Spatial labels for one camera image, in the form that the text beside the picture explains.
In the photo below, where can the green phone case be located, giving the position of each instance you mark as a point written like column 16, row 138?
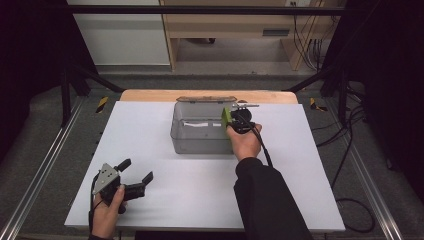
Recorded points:
column 226, row 116

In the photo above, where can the aluminium rail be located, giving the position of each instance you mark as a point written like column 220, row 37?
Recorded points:
column 370, row 186
column 40, row 166

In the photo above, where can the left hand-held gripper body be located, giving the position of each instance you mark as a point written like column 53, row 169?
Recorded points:
column 110, row 186

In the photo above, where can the person's right hand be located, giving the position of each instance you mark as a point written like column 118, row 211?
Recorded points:
column 245, row 143

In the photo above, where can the white paper strip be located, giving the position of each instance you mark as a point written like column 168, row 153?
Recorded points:
column 200, row 124

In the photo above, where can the person's left hand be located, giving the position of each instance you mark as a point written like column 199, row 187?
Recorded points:
column 106, row 216

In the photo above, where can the black metal stand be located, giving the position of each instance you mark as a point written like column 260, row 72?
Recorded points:
column 341, row 96
column 66, row 100

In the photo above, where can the black horizontal frame bar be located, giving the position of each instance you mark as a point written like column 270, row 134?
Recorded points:
column 200, row 10

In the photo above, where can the white cabinet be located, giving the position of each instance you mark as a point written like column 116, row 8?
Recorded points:
column 123, row 36

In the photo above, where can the wooden desk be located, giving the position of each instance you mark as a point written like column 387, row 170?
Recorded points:
column 233, row 26

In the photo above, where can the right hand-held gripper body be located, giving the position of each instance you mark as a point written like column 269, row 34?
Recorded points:
column 241, row 120

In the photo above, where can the grey transparent plastic box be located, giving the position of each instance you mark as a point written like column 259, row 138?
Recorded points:
column 196, row 136

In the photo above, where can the yellow black tape strip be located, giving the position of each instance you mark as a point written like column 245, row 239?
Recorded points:
column 315, row 105
column 102, row 104

